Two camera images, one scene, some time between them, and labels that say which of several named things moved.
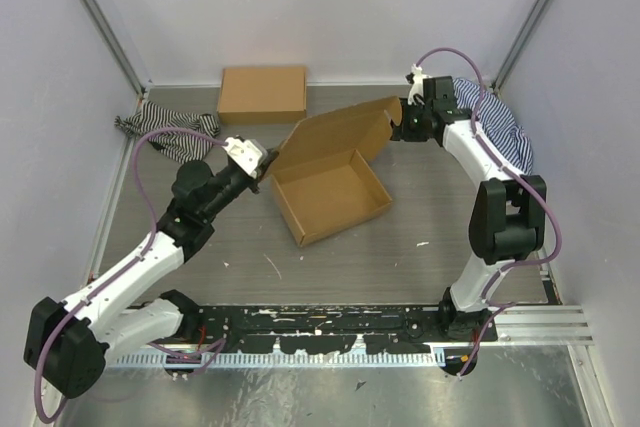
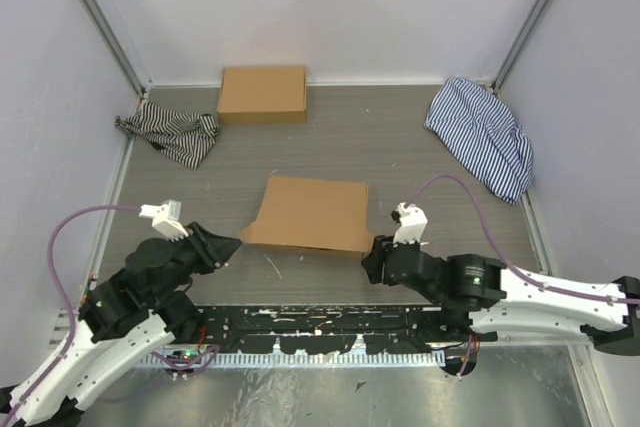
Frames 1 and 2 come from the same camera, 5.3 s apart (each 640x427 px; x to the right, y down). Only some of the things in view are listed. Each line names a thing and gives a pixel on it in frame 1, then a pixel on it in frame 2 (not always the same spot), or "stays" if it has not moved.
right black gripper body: x=411 y=128 → x=383 y=244
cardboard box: x=322 y=178 → x=315 y=215
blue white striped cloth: x=502 y=129 stays
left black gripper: x=262 y=170 → x=214 y=250
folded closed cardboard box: x=262 y=95 stays
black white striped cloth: x=178 y=147 stays
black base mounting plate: x=336 y=329 stays
